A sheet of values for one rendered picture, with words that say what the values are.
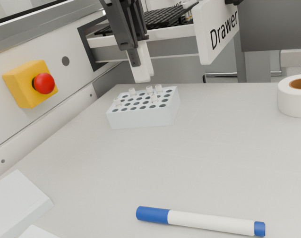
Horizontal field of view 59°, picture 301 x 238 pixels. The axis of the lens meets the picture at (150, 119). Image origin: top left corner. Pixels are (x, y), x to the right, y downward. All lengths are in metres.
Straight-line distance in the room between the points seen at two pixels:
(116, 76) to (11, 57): 0.30
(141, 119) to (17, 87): 0.23
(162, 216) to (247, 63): 1.44
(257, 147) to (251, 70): 1.33
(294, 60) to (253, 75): 1.02
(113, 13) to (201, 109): 0.23
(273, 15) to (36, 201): 0.61
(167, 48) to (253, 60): 1.16
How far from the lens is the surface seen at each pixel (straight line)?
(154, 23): 0.63
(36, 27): 0.62
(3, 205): 0.45
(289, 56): 0.72
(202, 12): 0.52
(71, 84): 0.66
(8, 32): 0.58
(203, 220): 0.30
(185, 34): 0.56
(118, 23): 0.45
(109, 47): 0.67
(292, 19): 0.71
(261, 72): 1.75
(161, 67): 0.98
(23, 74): 0.54
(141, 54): 0.49
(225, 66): 2.48
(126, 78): 0.81
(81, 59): 0.68
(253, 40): 0.74
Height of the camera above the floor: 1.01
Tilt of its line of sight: 29 degrees down
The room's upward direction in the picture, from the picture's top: 17 degrees counter-clockwise
